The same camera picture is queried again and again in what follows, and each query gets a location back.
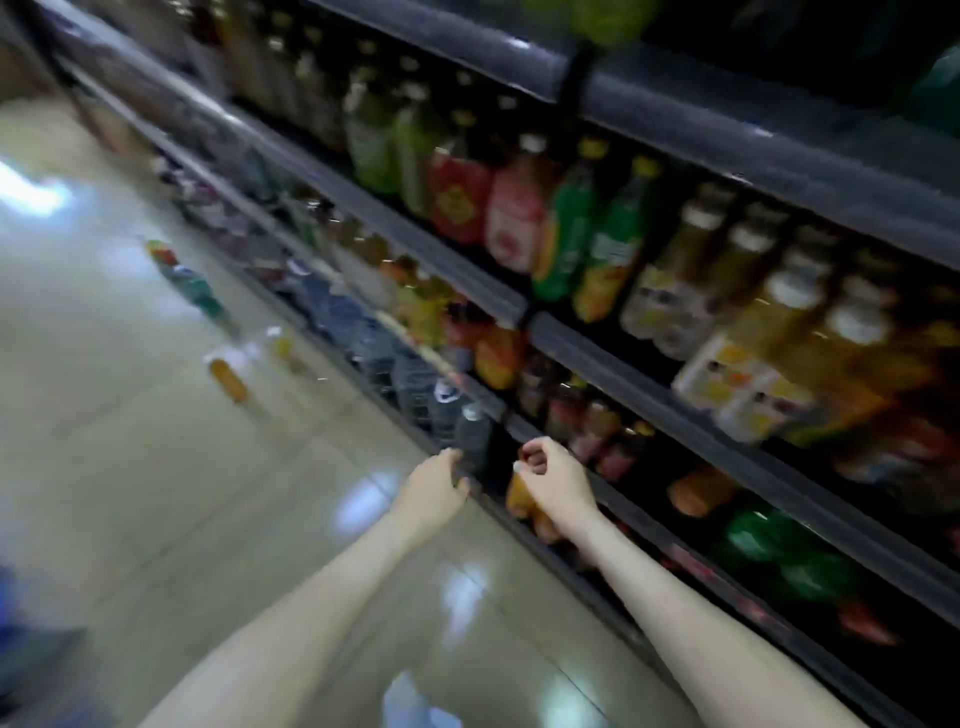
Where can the person's right forearm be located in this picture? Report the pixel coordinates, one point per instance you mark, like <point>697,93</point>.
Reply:
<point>705,630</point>

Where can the person's left hand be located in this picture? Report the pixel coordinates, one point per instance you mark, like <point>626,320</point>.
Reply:
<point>431,495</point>

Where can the orange juice bottle white cap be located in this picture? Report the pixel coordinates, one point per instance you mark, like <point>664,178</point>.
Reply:
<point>281,348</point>

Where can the person's left forearm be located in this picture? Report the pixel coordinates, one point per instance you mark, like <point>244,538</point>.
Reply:
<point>300,630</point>

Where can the person's right hand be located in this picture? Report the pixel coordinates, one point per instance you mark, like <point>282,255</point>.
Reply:
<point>555,483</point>

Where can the dark grey store shelving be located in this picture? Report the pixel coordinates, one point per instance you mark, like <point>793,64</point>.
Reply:
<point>720,120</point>

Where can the person's blue jeans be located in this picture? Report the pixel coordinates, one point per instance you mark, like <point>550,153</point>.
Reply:
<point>408,705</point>

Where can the row of large water jugs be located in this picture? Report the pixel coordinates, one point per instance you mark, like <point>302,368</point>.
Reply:
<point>368,353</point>

